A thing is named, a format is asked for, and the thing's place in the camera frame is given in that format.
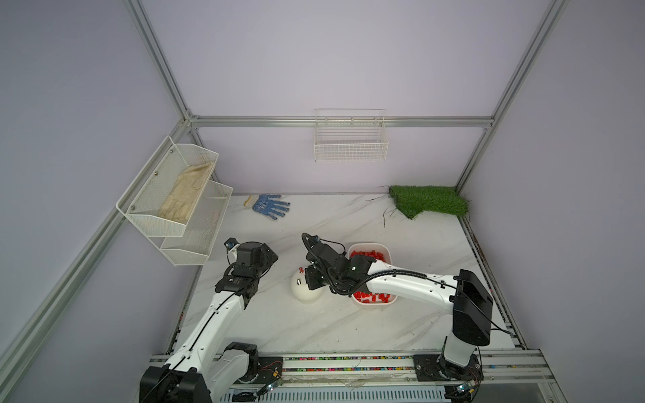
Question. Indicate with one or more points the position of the white dome with screws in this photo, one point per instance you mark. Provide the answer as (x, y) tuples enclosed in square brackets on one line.
[(301, 291)]

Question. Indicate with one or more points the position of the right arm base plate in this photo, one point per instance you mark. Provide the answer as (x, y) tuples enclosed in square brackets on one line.
[(434, 367)]

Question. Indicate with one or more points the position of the lower white mesh shelf bin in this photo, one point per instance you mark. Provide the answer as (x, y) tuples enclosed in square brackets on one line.
[(195, 246)]

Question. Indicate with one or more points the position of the green artificial grass mat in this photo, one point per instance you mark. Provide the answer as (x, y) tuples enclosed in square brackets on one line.
[(414, 200)]

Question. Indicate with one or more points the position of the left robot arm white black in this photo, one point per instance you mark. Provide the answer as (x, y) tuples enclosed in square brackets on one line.
[(203, 369)]

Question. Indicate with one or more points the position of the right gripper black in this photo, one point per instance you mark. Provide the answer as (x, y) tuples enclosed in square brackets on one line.
[(311, 272)]

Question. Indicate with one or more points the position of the beige cloth in bin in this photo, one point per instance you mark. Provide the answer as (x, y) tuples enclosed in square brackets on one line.
[(184, 196)]

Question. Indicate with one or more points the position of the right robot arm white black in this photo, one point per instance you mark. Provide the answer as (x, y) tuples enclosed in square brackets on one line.
[(463, 296)]

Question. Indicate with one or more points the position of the white wire wall basket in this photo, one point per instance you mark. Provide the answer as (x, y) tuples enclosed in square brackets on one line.
[(350, 135)]

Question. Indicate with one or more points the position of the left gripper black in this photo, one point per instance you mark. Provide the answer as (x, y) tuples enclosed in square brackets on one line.
[(265, 262)]

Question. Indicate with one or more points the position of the upper white mesh shelf bin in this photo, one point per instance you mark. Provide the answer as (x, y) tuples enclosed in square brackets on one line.
[(143, 199)]

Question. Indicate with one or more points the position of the white tray of red sleeves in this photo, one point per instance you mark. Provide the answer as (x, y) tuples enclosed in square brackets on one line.
[(381, 253)]

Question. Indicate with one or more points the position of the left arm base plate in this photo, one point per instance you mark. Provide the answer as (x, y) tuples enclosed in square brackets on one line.
[(263, 370)]

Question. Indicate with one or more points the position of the white mesh shelf bin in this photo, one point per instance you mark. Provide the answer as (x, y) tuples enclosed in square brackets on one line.
[(195, 246), (143, 199)]

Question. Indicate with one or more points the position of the blue dotted work glove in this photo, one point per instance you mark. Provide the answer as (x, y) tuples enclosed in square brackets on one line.
[(268, 205)]

